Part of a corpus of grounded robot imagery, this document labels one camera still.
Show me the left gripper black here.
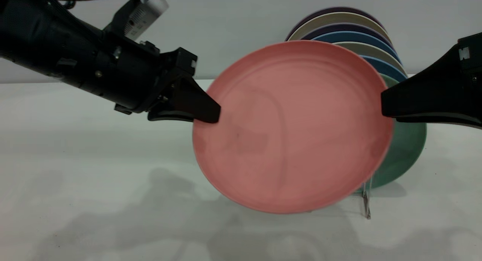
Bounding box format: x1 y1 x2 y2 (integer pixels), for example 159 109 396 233
93 31 221 124

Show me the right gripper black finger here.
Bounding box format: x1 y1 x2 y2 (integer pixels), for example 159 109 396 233
381 32 482 119
395 116 482 130

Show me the pink round plate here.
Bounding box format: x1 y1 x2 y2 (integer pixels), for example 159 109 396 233
192 40 395 215

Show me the green round plate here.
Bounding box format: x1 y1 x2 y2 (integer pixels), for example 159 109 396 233
361 73 427 191

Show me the blue round plate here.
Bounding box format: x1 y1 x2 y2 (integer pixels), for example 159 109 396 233
360 55 408 83
312 31 402 66

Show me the beige round plate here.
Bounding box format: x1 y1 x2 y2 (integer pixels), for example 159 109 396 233
333 42 406 75

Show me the navy purple round plate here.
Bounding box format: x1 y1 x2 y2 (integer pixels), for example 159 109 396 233
300 23 393 47

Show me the cream round plate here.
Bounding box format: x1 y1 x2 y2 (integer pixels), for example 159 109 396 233
288 12 388 41

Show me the dark purple round plate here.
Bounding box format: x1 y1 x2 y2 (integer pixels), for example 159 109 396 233
285 7 383 41

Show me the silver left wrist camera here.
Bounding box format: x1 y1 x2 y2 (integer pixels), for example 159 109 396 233
104 0 169 41

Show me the silver wire plate rack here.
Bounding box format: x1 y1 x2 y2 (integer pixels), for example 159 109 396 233
354 176 373 219

